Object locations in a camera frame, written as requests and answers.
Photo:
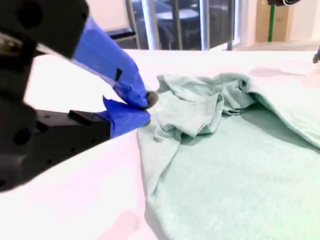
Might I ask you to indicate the grey metal window frame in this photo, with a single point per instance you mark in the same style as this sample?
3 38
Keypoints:
150 22

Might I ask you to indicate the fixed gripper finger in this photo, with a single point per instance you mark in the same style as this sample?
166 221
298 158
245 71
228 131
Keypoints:
100 125

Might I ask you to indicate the black bench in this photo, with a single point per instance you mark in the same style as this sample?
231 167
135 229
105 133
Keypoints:
122 33

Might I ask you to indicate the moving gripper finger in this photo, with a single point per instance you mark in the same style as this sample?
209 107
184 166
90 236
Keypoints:
317 58
100 55

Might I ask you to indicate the round white table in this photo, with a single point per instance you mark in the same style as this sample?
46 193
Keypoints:
178 14

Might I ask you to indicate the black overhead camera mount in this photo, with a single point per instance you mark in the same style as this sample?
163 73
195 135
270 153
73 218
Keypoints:
285 2

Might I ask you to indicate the green pole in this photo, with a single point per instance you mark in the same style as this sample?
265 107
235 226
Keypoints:
271 22

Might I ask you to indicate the brown cardboard panel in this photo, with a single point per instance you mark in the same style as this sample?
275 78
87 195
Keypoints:
282 22

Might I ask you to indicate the pale green T-shirt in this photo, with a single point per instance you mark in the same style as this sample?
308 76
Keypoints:
225 162

